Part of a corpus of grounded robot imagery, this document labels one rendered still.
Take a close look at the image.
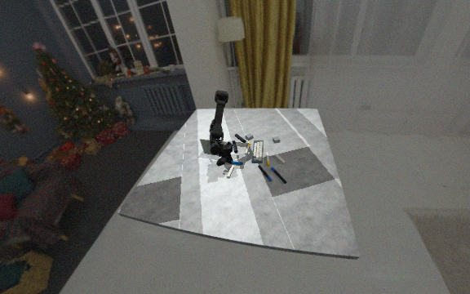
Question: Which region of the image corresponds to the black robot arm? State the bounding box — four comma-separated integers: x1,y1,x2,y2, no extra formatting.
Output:
209,90,233,155

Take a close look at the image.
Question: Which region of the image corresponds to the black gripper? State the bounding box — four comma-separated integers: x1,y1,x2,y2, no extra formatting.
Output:
216,144,233,166

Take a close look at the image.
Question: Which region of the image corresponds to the grey keyboard with white letter keys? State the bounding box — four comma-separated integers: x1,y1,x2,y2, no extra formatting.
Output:
251,140,264,163

